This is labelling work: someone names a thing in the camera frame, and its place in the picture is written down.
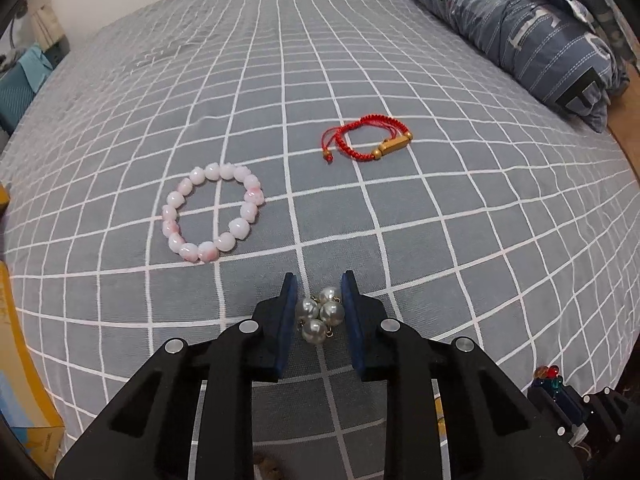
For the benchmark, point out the teal suitcase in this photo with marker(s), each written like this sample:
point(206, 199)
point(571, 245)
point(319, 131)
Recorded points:
point(20, 85)

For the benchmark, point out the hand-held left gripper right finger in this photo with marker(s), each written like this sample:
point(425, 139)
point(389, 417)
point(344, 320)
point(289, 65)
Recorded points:
point(350, 321)

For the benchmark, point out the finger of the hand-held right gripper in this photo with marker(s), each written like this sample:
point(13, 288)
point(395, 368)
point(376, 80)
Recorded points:
point(562, 407)
point(607, 407)

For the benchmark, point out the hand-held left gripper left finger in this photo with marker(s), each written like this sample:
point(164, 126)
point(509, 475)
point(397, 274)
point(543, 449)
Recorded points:
point(287, 321)

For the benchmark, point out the grey checked bed sheet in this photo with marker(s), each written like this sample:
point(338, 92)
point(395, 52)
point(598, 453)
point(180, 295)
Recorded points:
point(400, 235)

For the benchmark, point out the blue and yellow cardboard box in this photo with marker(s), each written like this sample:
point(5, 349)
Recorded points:
point(25, 410)

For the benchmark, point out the wooden bed frame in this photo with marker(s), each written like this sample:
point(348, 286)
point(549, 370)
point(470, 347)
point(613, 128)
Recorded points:
point(627, 125)

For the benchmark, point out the blue grey striped pillow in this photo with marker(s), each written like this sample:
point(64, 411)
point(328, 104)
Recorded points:
point(525, 25)

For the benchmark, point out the pearl cluster jewelry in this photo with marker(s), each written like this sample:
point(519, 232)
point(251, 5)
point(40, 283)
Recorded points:
point(315, 330)

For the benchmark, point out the camouflage cloth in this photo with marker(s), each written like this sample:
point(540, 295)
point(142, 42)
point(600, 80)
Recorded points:
point(607, 15)

